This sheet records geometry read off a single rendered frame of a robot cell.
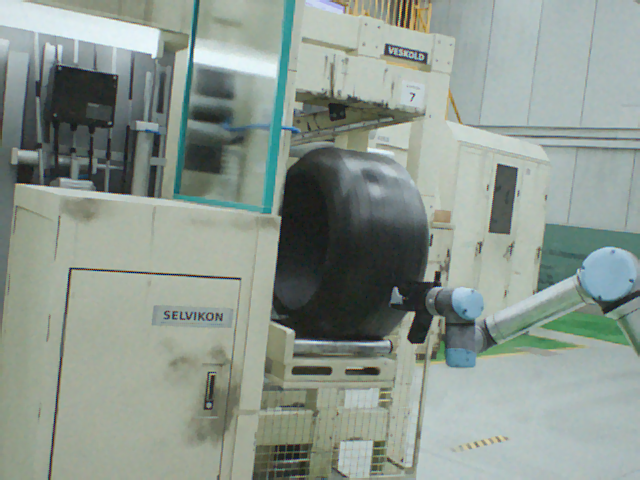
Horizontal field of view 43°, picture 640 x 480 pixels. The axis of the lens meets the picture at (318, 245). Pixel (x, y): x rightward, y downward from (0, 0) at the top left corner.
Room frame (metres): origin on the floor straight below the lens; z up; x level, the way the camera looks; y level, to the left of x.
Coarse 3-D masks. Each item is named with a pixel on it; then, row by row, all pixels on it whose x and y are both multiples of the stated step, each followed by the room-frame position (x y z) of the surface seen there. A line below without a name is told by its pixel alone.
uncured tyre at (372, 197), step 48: (288, 192) 2.54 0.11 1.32; (336, 192) 2.24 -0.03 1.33; (384, 192) 2.26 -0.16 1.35; (288, 240) 2.69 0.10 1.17; (336, 240) 2.20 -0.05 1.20; (384, 240) 2.21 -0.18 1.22; (288, 288) 2.64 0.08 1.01; (336, 288) 2.20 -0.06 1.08; (384, 288) 2.23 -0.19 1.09; (336, 336) 2.32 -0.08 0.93
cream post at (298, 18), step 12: (300, 0) 2.28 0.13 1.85; (300, 12) 2.28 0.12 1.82; (300, 24) 2.28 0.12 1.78; (300, 36) 2.28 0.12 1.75; (300, 48) 2.29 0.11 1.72; (288, 72) 2.27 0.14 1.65; (288, 84) 2.27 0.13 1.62; (288, 96) 2.28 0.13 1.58; (288, 108) 2.28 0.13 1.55; (288, 120) 2.28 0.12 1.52; (288, 132) 2.28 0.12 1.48; (288, 144) 2.28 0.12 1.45; (288, 156) 2.29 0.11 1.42; (276, 180) 2.27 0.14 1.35; (276, 192) 2.27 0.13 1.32; (276, 204) 2.28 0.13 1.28
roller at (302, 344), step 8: (296, 336) 2.26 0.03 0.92; (296, 344) 2.24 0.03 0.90; (304, 344) 2.25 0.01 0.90; (312, 344) 2.26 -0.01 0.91; (320, 344) 2.28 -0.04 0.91; (328, 344) 2.29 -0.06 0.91; (336, 344) 2.30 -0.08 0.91; (344, 344) 2.31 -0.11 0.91; (352, 344) 2.33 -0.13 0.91; (360, 344) 2.34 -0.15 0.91; (368, 344) 2.35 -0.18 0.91; (376, 344) 2.36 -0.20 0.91; (384, 344) 2.38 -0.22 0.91; (392, 344) 2.39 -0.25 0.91; (296, 352) 2.26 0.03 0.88; (304, 352) 2.27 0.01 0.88; (312, 352) 2.28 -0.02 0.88; (320, 352) 2.29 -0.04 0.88; (328, 352) 2.30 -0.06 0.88; (336, 352) 2.31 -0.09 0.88; (344, 352) 2.32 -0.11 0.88; (352, 352) 2.34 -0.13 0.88; (360, 352) 2.35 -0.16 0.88; (368, 352) 2.36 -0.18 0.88; (376, 352) 2.37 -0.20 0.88; (384, 352) 2.38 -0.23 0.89
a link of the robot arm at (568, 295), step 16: (576, 272) 1.98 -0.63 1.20; (560, 288) 1.98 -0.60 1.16; (576, 288) 1.96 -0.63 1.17; (528, 304) 2.01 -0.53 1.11; (544, 304) 1.99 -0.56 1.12; (560, 304) 1.97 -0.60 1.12; (576, 304) 1.97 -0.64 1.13; (480, 320) 2.09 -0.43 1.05; (496, 320) 2.05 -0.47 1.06; (512, 320) 2.02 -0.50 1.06; (528, 320) 2.01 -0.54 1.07; (544, 320) 2.00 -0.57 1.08; (496, 336) 2.04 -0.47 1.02; (512, 336) 2.04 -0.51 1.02; (480, 352) 2.08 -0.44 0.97
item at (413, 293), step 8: (400, 288) 2.17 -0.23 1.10; (408, 288) 2.13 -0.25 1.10; (416, 288) 2.13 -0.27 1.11; (424, 288) 2.10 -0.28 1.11; (432, 288) 2.08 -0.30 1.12; (408, 296) 2.13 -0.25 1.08; (416, 296) 2.13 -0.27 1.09; (424, 296) 2.07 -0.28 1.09; (408, 304) 2.13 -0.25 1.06; (416, 304) 2.13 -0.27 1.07; (424, 304) 2.06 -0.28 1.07
